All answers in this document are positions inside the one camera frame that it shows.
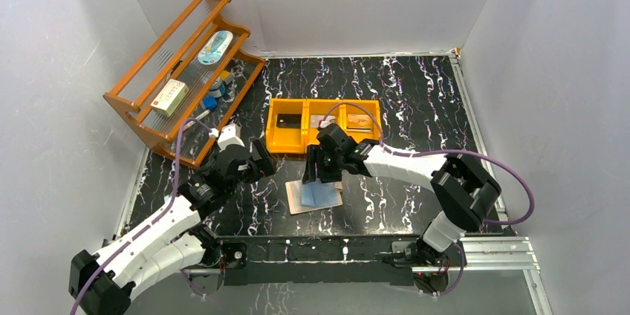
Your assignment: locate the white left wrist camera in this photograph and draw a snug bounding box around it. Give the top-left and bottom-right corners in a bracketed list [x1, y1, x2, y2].
[208, 123, 244, 151]

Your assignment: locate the white red-print box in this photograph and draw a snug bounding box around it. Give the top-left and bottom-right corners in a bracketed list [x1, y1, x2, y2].
[151, 79, 189, 117]

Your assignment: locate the white marker pen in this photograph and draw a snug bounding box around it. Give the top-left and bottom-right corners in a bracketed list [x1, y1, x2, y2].
[178, 109, 212, 132]

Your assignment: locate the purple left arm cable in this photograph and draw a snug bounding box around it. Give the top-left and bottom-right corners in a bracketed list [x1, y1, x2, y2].
[68, 117, 218, 315]

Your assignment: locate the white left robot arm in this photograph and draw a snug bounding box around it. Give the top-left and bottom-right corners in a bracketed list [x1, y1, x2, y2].
[68, 139, 277, 314]

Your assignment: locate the yellow small block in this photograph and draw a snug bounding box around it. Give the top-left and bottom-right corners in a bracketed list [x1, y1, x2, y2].
[219, 71, 235, 85]

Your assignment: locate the blue cube block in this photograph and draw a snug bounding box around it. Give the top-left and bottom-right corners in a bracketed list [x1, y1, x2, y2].
[201, 96, 217, 111]

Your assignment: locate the silver card in tray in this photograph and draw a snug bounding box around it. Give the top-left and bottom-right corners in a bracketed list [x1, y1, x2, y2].
[309, 114, 336, 129]

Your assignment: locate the blue white tape roll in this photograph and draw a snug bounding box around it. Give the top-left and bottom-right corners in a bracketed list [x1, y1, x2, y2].
[207, 77, 227, 99]

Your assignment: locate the white leather card holder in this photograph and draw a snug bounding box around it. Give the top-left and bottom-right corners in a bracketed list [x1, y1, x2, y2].
[285, 179, 342, 215]

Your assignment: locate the black credit card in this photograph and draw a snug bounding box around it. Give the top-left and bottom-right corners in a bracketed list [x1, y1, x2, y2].
[276, 114, 302, 129]

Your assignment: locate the gold card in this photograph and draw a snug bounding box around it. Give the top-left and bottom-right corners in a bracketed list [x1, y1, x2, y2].
[347, 114, 374, 133]

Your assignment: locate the light blue oval case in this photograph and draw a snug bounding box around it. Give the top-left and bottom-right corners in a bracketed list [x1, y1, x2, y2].
[197, 30, 233, 65]

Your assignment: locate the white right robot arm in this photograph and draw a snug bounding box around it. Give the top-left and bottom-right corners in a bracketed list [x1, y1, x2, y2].
[302, 124, 501, 267]

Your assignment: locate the orange wooden shelf rack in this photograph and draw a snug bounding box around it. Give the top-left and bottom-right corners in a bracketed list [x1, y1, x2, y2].
[103, 0, 265, 159]

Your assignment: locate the yellow three-compartment plastic tray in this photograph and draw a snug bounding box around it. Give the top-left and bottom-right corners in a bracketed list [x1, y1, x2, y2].
[265, 98, 382, 155]

